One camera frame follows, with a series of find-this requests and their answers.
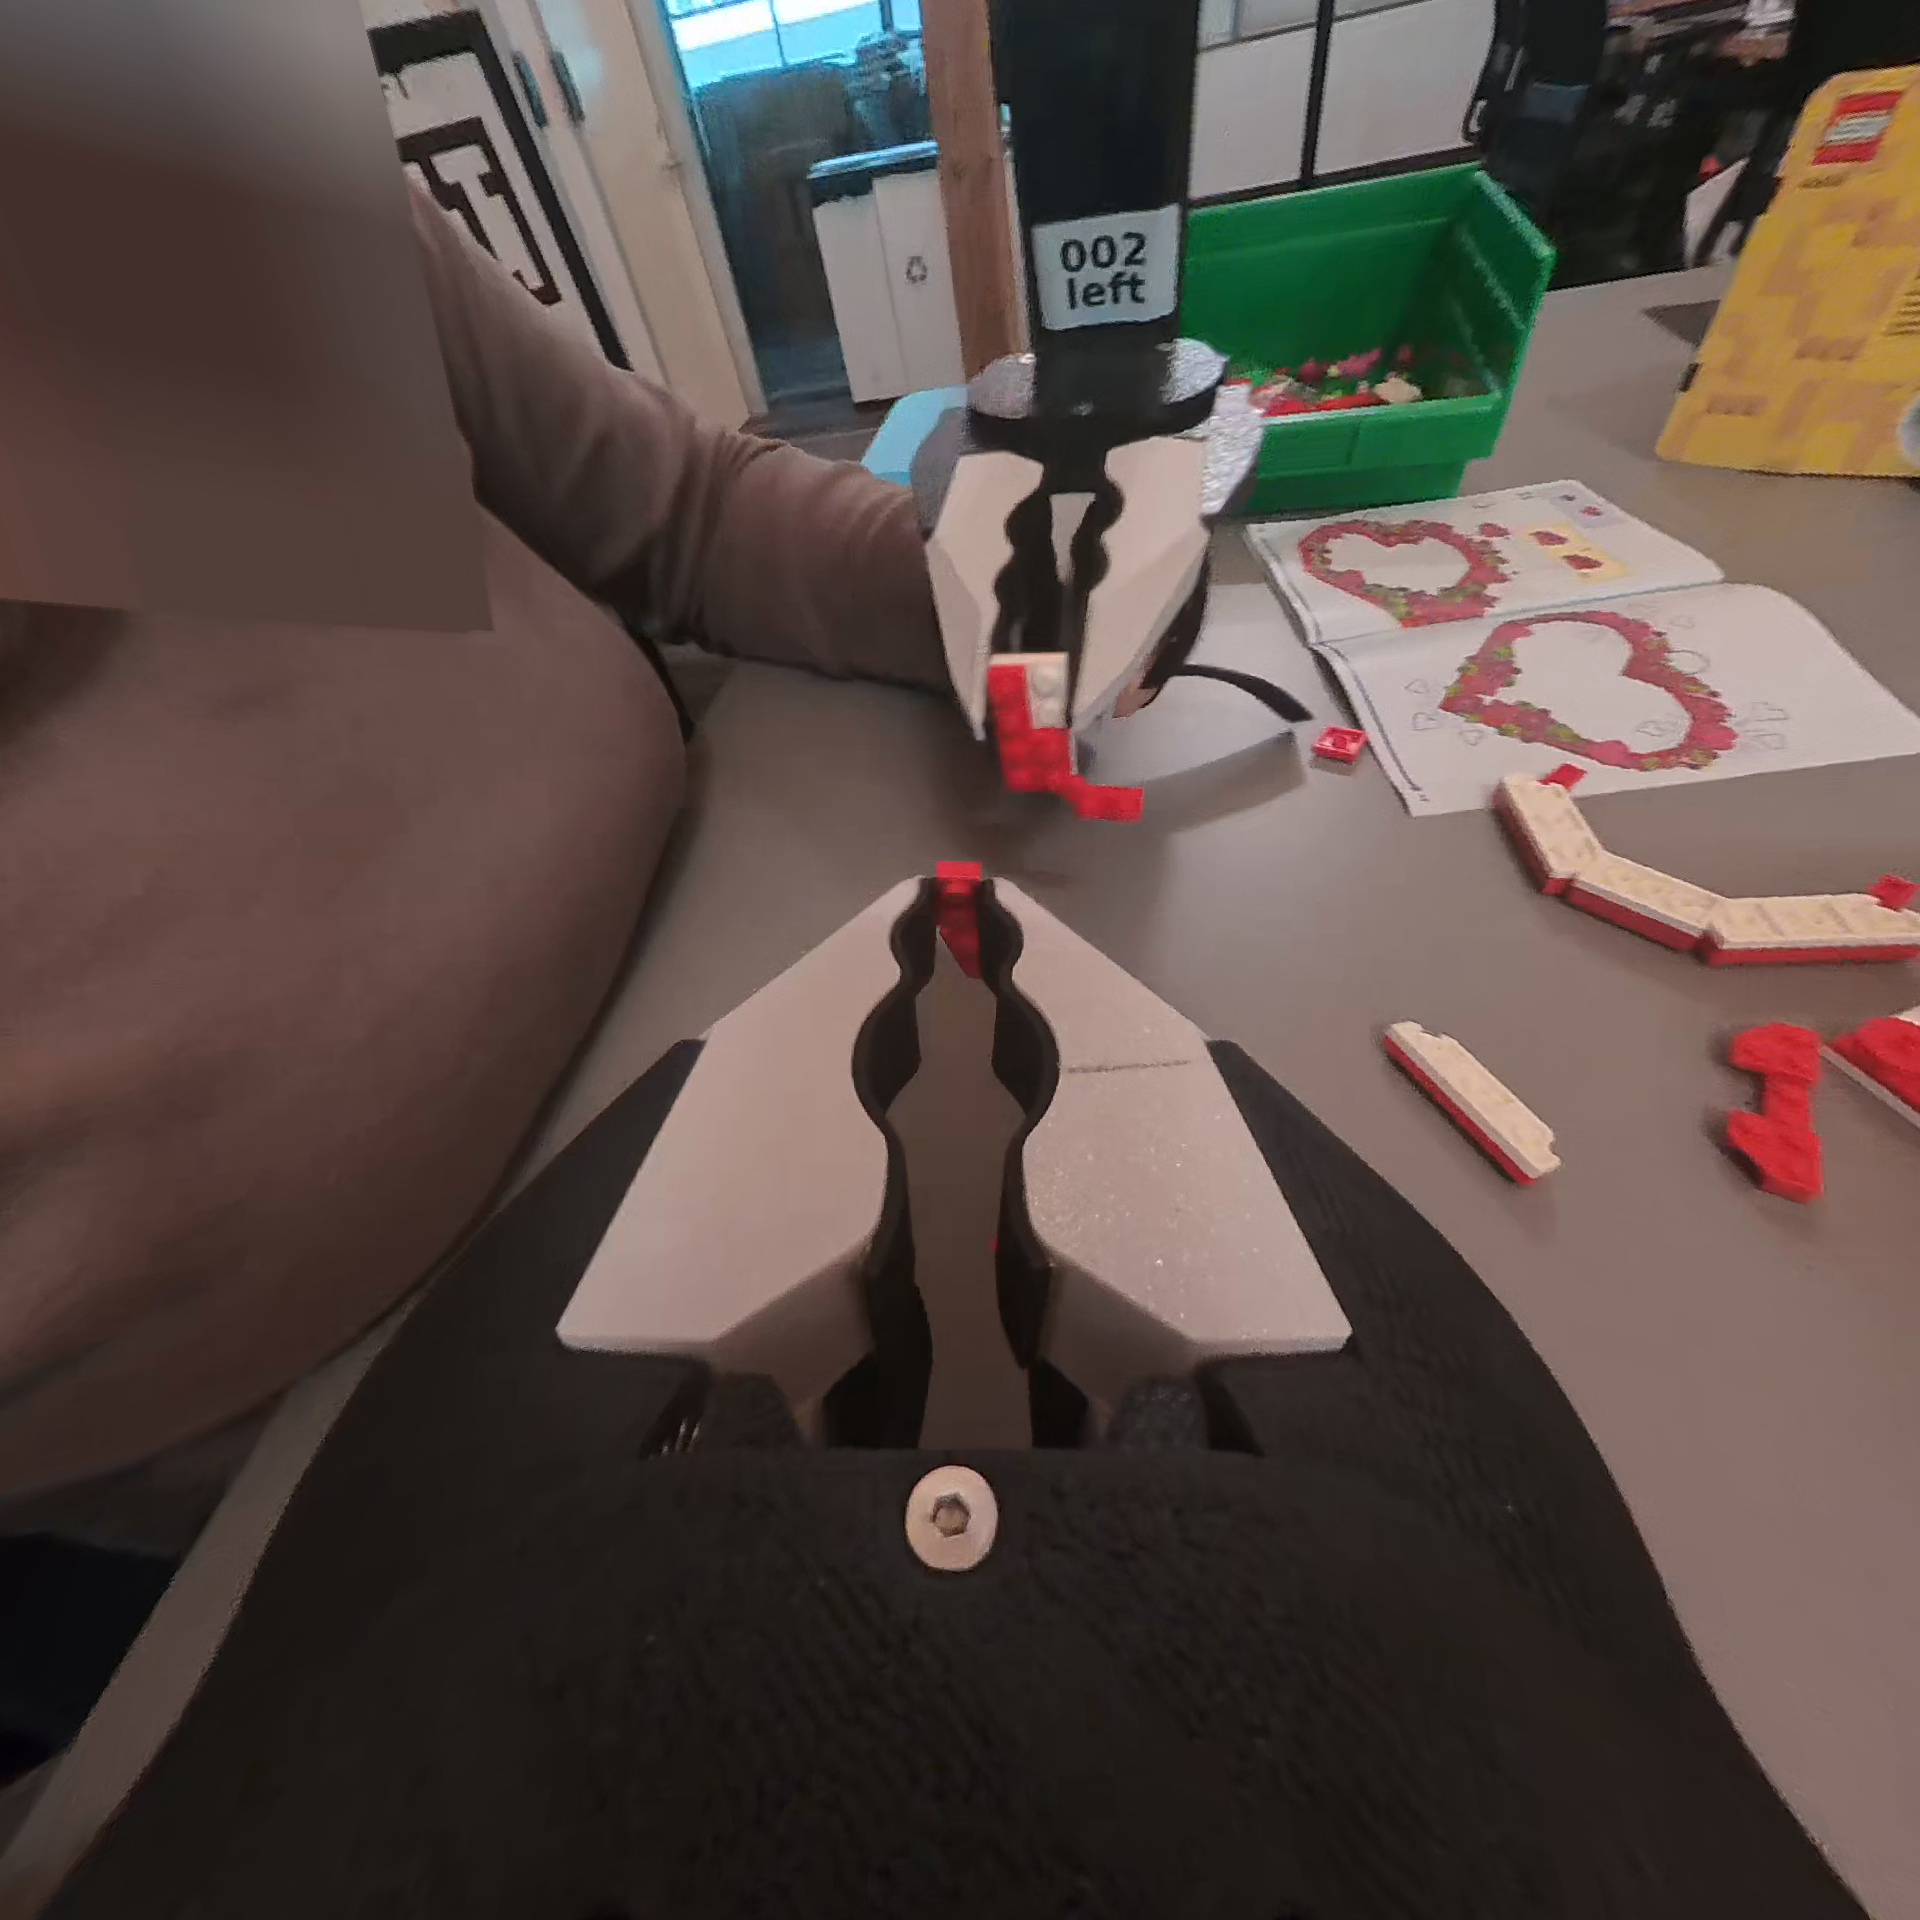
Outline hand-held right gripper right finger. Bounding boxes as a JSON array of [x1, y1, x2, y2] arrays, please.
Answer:
[[978, 875, 1355, 1450]]

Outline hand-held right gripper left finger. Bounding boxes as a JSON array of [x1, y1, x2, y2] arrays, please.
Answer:
[[554, 875, 944, 1450]]

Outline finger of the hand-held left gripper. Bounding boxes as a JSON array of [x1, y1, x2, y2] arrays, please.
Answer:
[[1064, 444, 1217, 737], [924, 448, 1051, 743]]

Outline red lego plate assembly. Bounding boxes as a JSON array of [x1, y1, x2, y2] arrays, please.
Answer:
[[984, 651, 1147, 827]]

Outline pile of lego pieces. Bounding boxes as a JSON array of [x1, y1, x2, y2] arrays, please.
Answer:
[[1237, 344, 1444, 415]]

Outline green plastic bin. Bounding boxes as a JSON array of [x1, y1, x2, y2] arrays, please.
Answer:
[[1178, 163, 1557, 521]]

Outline white red lego chain assembly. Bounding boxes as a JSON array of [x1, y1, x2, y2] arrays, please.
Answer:
[[1491, 763, 1920, 968]]

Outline person's left forearm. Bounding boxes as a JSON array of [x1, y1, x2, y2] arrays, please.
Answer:
[[405, 181, 962, 694]]

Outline white lego wedge plate segment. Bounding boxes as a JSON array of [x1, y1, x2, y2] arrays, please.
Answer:
[[1381, 1021, 1562, 1187]]

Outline lego instruction booklet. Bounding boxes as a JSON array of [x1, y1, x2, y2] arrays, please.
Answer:
[[1245, 481, 1902, 821]]

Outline yellow lego set box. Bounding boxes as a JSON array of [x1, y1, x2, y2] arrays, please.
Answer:
[[1655, 65, 1920, 481]]

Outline lego assembly with flower studs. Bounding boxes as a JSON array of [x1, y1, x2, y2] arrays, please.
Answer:
[[1820, 1005, 1920, 1133]]

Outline wooden pillar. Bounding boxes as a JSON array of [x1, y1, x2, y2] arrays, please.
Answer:
[[917, 0, 1028, 394]]

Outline light blue box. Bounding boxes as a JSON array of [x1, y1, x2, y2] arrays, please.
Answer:
[[864, 385, 984, 487]]

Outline white recycling bin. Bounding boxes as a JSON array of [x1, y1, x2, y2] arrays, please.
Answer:
[[810, 148, 962, 407]]

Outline person's brown sweater torso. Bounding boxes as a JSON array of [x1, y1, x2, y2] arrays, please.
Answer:
[[0, 563, 692, 1503]]

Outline person's dark pants leg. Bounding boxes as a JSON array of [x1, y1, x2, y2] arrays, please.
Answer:
[[0, 1528, 188, 1787]]

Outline black cable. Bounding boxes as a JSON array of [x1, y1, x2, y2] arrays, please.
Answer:
[[1118, 661, 1311, 730]]

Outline framed wall poster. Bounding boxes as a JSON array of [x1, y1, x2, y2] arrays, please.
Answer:
[[365, 5, 631, 370]]

